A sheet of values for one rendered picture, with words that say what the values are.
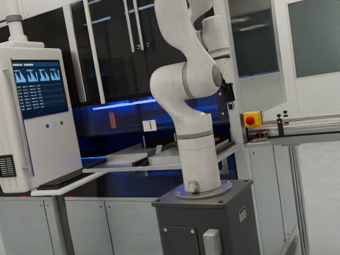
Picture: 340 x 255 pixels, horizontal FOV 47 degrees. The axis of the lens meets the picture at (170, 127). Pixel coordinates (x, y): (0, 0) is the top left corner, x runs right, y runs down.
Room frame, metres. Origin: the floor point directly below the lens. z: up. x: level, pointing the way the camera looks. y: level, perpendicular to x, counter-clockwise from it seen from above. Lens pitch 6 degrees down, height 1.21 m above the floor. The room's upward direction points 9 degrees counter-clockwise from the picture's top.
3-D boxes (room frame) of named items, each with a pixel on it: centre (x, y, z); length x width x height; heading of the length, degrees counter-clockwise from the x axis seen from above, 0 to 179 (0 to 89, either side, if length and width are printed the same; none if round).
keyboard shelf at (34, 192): (2.12, 0.60, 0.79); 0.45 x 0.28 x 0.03; 155
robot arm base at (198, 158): (1.26, -0.08, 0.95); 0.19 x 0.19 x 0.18
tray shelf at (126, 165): (1.96, 0.05, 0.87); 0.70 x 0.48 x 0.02; 60
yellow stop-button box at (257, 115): (1.91, -0.41, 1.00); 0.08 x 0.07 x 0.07; 150
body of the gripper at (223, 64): (1.54, -0.24, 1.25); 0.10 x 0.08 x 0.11; 152
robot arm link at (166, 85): (1.27, -0.05, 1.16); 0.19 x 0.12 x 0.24; 62
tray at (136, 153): (2.11, 0.16, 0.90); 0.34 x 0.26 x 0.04; 150
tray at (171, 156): (1.84, -0.08, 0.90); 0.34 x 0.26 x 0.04; 149
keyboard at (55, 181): (2.10, 0.57, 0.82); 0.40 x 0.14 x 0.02; 155
